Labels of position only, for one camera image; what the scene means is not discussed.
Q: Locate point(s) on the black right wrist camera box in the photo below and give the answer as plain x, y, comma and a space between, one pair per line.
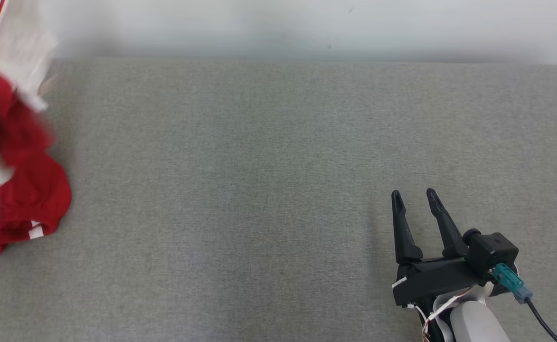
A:
492, 249

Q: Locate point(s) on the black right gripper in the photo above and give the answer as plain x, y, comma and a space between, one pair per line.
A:
435, 278

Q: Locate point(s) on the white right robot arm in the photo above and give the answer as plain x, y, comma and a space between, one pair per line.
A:
473, 320

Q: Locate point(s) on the red shorts with white trim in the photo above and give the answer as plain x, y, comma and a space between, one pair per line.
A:
31, 194

